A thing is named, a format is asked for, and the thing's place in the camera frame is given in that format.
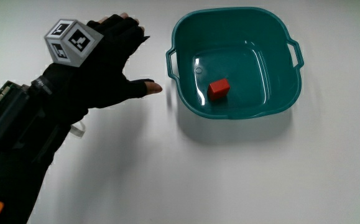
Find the person's left hand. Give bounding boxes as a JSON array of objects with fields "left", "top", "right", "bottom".
[{"left": 41, "top": 12, "right": 164, "bottom": 123}]

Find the red block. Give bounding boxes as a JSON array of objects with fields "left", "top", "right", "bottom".
[{"left": 206, "top": 78, "right": 231, "bottom": 102}]

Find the person's left forearm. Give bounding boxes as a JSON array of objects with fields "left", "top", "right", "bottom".
[{"left": 0, "top": 72, "right": 89, "bottom": 224}]

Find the black wrist electronics box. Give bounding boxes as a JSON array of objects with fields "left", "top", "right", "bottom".
[{"left": 0, "top": 80, "right": 47, "bottom": 152}]

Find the teal plastic basin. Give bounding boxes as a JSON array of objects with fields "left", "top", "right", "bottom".
[{"left": 165, "top": 6, "right": 305, "bottom": 121}]

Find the white ribbon cable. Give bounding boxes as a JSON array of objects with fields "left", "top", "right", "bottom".
[{"left": 68, "top": 120, "right": 87, "bottom": 138}]

